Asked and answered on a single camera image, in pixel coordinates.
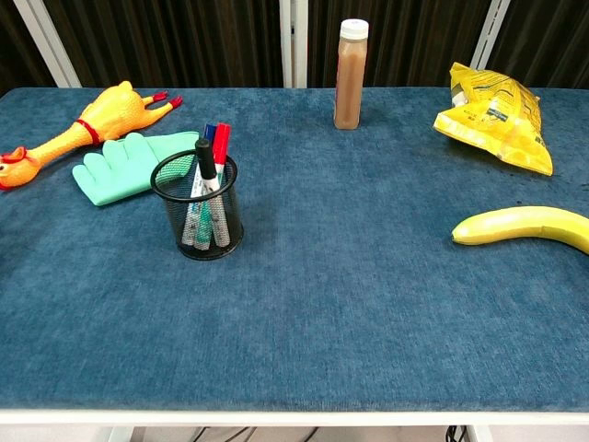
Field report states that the red cap marker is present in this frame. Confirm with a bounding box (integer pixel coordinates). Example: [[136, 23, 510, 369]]
[[202, 122, 233, 245]]

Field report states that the black-capped whiteboard marker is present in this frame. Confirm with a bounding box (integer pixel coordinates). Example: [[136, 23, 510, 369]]
[[192, 136, 231, 248]]

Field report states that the black mesh pen holder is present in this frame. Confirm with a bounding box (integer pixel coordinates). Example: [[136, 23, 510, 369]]
[[150, 149, 245, 262]]

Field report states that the blue table cloth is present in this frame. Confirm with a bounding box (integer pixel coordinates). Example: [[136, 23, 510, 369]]
[[0, 87, 589, 413]]

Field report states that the brown drink bottle white cap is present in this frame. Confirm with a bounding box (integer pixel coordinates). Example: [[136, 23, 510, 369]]
[[333, 17, 370, 131]]

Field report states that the green rubber glove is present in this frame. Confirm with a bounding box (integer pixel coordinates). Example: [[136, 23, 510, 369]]
[[72, 131, 202, 207]]

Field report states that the dark pleated curtain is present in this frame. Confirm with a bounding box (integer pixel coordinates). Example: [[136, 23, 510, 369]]
[[0, 0, 589, 93]]

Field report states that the yellow banana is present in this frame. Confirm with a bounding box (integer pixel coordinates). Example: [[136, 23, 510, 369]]
[[450, 205, 589, 256]]

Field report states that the yellow rubber chicken toy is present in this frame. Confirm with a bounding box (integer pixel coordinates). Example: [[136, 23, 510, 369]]
[[0, 80, 184, 191]]

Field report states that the yellow chips bag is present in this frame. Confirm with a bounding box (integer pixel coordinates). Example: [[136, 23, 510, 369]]
[[433, 62, 554, 177]]

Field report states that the white frame post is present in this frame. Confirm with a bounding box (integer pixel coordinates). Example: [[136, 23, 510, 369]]
[[279, 0, 309, 89], [468, 0, 513, 71], [12, 0, 83, 88]]

